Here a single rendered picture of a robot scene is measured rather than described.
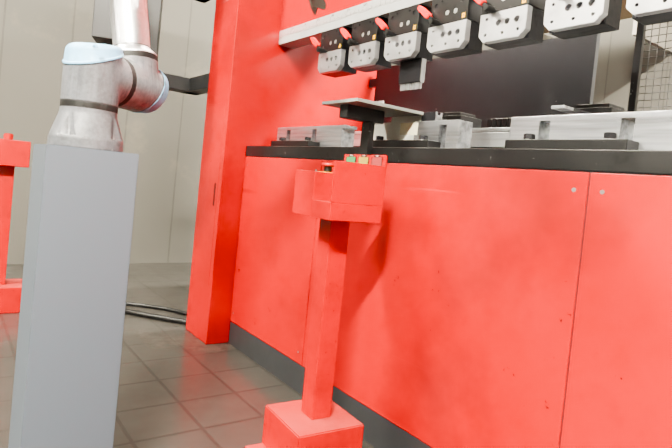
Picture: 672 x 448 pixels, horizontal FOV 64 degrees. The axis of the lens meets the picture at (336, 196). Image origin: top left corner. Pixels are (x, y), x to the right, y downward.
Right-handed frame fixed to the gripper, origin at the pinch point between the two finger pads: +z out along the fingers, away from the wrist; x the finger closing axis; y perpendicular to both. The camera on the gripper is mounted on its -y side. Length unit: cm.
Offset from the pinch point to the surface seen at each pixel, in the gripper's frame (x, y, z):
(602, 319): -19, 100, 4
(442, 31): 20.9, 17.9, 23.5
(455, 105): 32, 10, 92
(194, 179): -87, -162, 244
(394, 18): 20.3, -4.0, 34.0
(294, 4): 14, -66, 66
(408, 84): 8.1, 13.6, 41.2
